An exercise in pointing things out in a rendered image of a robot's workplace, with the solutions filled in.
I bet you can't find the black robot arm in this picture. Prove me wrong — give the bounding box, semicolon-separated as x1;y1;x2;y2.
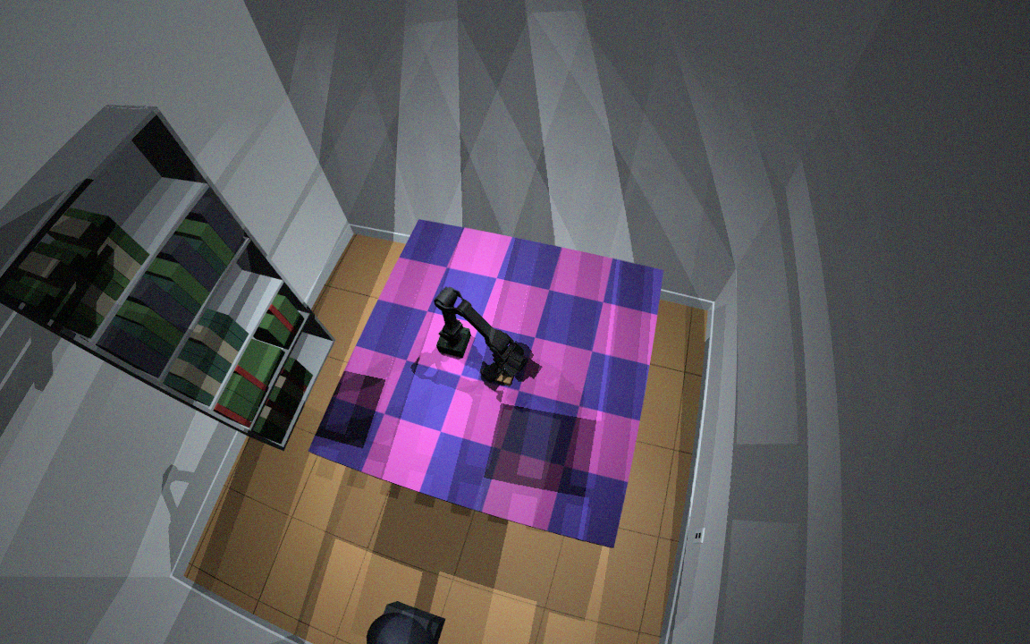
434;286;528;377

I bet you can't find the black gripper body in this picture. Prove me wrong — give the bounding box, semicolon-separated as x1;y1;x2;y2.
480;343;524;383

